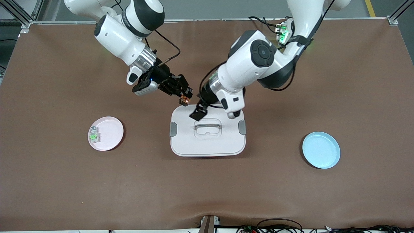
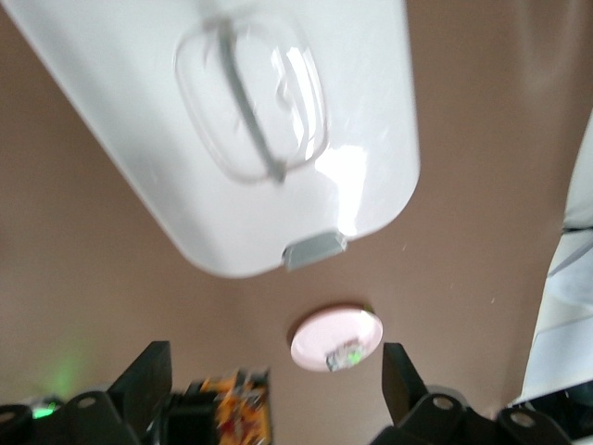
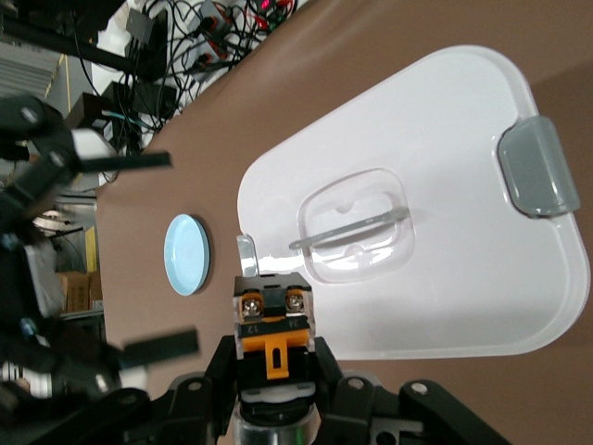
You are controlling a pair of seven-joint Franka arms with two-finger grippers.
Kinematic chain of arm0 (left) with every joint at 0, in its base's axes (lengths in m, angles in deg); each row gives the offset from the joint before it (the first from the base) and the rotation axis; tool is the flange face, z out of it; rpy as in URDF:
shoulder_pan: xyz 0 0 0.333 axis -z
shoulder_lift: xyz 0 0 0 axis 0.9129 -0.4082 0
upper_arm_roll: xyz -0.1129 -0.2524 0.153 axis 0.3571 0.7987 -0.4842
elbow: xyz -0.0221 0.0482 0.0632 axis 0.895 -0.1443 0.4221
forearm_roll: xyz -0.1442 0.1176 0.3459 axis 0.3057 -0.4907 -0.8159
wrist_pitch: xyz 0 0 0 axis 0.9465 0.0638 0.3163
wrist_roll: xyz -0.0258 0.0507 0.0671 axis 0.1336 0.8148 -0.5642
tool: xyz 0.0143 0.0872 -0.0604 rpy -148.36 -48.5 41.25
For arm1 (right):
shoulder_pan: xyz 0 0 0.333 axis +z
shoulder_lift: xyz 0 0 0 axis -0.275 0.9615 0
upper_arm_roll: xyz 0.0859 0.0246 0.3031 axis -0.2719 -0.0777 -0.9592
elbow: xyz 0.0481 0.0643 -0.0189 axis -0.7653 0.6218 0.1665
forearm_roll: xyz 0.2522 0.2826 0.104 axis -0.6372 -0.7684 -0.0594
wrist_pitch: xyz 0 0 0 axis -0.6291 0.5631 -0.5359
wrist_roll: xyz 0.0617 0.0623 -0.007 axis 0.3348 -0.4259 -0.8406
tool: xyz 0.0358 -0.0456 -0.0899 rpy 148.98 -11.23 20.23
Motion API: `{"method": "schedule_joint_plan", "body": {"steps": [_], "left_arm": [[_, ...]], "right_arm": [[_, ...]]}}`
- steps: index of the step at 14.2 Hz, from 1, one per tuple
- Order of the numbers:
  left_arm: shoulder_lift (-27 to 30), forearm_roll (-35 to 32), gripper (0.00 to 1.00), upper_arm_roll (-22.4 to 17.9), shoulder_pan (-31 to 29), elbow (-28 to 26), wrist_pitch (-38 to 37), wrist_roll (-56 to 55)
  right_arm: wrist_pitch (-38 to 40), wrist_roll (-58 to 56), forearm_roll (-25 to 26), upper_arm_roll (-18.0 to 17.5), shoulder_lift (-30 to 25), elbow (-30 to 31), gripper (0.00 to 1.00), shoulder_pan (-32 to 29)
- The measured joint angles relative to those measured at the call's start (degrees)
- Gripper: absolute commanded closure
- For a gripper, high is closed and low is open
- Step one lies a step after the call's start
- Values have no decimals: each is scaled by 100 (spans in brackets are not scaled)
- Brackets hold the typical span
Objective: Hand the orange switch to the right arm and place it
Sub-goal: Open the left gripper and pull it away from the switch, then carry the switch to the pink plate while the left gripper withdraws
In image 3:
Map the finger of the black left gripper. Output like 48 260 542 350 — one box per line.
95 327 201 395
71 128 173 173

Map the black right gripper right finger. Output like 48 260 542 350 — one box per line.
314 337 399 445

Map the translucent grey lid handle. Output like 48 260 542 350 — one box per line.
288 206 411 251

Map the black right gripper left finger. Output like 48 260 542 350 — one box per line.
166 334 241 445

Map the grey connector block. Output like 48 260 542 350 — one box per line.
198 0 235 32

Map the black flat equipment box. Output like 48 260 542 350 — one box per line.
99 81 180 120

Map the black cable tangle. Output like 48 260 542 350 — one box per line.
87 0 302 154

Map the light blue round plate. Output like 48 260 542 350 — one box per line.
163 212 214 297

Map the small black orange bottle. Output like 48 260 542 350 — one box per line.
230 273 322 445

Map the black metal beam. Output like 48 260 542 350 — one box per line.
0 13 158 78

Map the grey box latch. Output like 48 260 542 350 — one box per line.
235 234 259 278
497 115 582 219

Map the black power adapter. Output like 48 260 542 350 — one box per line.
123 7 158 46

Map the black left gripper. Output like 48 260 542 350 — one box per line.
0 95 98 418

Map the dark brown block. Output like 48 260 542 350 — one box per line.
68 91 104 131

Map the white lidded storage box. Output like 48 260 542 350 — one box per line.
236 44 593 361

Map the cardboard box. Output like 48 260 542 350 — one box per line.
55 271 104 315

